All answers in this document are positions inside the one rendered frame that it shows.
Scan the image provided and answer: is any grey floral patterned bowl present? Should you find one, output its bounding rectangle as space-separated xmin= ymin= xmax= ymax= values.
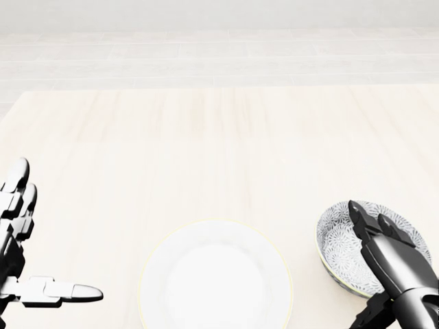
xmin=315 ymin=200 xmax=434 ymax=300

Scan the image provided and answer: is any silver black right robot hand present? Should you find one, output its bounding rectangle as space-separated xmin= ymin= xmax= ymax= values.
xmin=347 ymin=199 xmax=439 ymax=329

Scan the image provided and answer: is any white plate with pale rim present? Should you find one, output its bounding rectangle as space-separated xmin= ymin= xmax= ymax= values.
xmin=138 ymin=219 xmax=294 ymax=329

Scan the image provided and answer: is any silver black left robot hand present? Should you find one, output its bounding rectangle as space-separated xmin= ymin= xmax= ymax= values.
xmin=0 ymin=156 xmax=104 ymax=308

